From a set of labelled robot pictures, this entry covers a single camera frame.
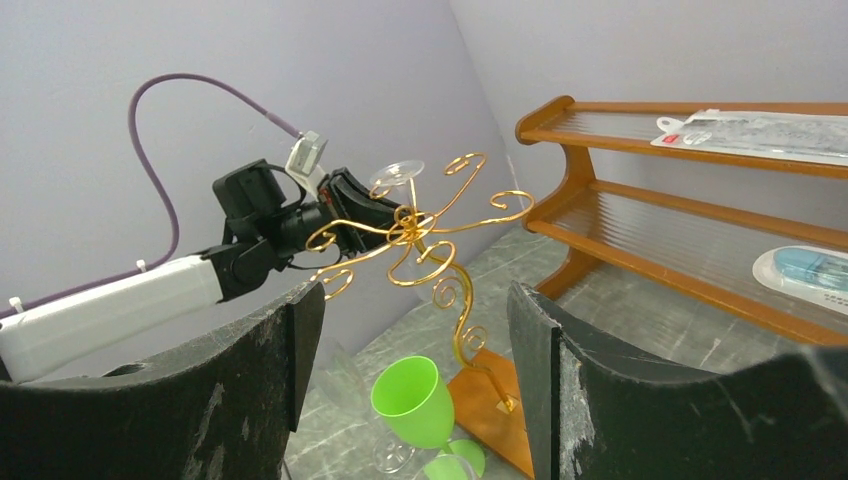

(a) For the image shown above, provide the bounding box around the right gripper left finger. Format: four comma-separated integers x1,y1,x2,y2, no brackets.
1,282,326,479

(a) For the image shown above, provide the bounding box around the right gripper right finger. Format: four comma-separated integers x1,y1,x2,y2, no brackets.
507,282,847,479

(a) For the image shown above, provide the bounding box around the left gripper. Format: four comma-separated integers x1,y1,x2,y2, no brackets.
318,168,399,258

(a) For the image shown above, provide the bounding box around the clear wine glass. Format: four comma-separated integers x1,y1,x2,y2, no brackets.
313,337,416,474
369,160,449,303

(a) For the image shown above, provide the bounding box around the clear champagne flute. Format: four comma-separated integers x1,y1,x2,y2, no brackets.
413,454,479,480

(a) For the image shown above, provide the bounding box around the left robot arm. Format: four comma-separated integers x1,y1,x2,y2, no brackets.
1,160,407,383

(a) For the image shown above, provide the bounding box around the green plastic goblet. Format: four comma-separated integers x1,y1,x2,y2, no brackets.
370,355,486,479

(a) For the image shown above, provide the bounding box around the wooden two-tier shelf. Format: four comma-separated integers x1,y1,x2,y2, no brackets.
515,96,847,345

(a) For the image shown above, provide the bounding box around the blue packaged item lower shelf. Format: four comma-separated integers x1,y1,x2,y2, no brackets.
752,245,847,315

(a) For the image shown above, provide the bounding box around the packaged item top shelf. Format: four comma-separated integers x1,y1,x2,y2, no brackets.
651,109,847,167

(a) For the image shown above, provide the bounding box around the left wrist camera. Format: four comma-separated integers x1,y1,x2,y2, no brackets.
284,131,327,196

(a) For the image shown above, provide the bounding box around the gold wire wine glass rack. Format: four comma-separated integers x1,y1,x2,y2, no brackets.
304,152,537,480

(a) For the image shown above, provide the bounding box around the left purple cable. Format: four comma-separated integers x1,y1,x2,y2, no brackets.
0,73,304,319

